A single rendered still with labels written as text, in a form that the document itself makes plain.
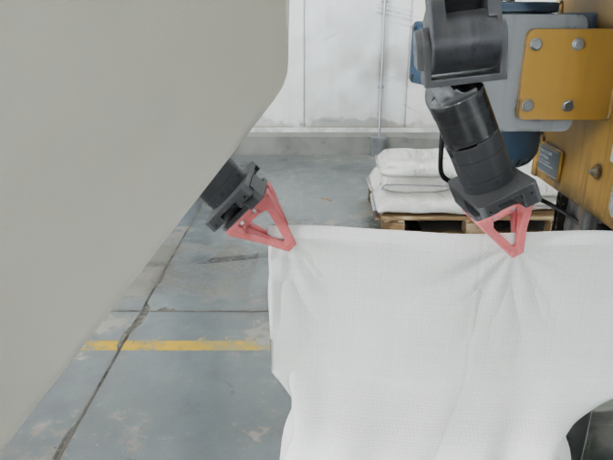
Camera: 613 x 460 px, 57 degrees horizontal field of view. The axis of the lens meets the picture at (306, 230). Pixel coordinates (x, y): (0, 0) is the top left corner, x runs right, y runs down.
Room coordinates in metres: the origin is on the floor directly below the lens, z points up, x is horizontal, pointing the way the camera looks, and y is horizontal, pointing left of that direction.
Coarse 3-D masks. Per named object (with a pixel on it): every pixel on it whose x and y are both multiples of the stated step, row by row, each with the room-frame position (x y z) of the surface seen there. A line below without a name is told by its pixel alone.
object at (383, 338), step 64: (320, 256) 0.62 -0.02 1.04; (384, 256) 0.60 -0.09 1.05; (448, 256) 0.59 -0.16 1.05; (576, 256) 0.60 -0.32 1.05; (320, 320) 0.62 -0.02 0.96; (384, 320) 0.60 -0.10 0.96; (448, 320) 0.59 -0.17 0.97; (512, 320) 0.60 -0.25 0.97; (576, 320) 0.60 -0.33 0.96; (320, 384) 0.61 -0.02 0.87; (384, 384) 0.60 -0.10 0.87; (448, 384) 0.59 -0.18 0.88; (512, 384) 0.60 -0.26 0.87; (576, 384) 0.60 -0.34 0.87; (320, 448) 0.55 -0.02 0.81; (384, 448) 0.55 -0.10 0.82; (448, 448) 0.54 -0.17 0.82; (512, 448) 0.55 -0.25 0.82
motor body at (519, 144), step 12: (504, 12) 0.87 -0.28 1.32; (516, 12) 0.86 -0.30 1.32; (528, 12) 0.86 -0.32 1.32; (540, 12) 0.87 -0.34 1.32; (552, 12) 0.88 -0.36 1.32; (504, 132) 0.86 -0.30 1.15; (516, 132) 0.86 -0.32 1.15; (528, 132) 0.87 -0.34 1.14; (540, 132) 0.89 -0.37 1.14; (516, 144) 0.86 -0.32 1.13; (528, 144) 0.87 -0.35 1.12; (516, 156) 0.86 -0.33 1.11; (528, 156) 0.87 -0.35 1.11
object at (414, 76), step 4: (416, 24) 0.91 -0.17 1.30; (420, 24) 0.90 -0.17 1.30; (412, 28) 0.91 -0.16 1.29; (416, 28) 0.91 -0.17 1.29; (412, 32) 0.92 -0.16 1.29; (412, 36) 0.92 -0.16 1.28; (412, 40) 0.92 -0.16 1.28; (412, 44) 0.92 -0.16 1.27; (412, 48) 0.91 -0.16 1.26; (412, 52) 0.91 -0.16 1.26; (412, 56) 0.91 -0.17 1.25; (412, 60) 0.91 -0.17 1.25; (412, 64) 0.91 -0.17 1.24; (412, 68) 0.91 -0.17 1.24; (412, 72) 0.91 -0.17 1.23; (416, 72) 0.90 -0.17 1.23; (420, 72) 0.89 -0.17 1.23; (412, 76) 0.91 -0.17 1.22; (416, 76) 0.90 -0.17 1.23; (420, 76) 0.89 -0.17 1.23; (412, 80) 0.91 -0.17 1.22; (416, 80) 0.90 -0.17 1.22; (420, 80) 0.89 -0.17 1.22
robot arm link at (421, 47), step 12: (504, 24) 0.57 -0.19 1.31; (420, 36) 0.58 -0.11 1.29; (504, 36) 0.57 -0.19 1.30; (420, 48) 0.57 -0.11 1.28; (504, 48) 0.57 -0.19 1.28; (420, 60) 0.57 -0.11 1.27; (504, 60) 0.57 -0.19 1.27; (456, 72) 0.60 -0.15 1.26; (468, 72) 0.59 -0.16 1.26; (480, 72) 0.58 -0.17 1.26; (492, 72) 0.57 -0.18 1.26; (504, 72) 0.57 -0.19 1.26; (432, 84) 0.57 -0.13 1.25; (444, 84) 0.57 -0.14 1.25; (456, 84) 0.57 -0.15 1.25; (432, 96) 0.64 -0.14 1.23
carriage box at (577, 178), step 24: (576, 0) 0.99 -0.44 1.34; (600, 0) 0.91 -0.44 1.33; (600, 24) 0.89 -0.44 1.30; (576, 120) 0.92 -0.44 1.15; (600, 120) 0.84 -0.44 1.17; (552, 144) 1.00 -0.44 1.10; (576, 144) 0.91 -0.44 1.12; (600, 144) 0.83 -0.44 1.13; (576, 168) 0.89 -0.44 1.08; (600, 168) 0.81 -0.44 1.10; (576, 192) 0.88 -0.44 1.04; (600, 192) 0.80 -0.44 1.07; (600, 216) 0.79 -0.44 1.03
